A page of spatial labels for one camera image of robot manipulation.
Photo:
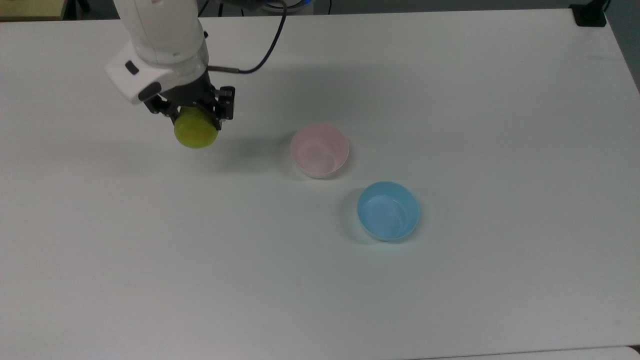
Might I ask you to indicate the yellow-green ball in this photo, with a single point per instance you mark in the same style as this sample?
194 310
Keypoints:
196 131

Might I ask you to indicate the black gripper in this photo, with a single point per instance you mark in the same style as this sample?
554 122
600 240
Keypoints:
192 92

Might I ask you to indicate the blue plastic bowl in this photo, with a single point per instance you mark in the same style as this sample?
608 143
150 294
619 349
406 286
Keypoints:
389 212

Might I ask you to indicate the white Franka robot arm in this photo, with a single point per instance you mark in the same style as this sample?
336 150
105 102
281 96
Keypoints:
160 35

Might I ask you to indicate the black table corner clamp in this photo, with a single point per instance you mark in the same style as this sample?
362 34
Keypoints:
590 15

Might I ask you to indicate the tan wooden board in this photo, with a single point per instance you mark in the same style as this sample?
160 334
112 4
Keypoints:
30 9

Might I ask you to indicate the pink plastic bowl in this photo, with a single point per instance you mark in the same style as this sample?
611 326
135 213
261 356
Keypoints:
320 152

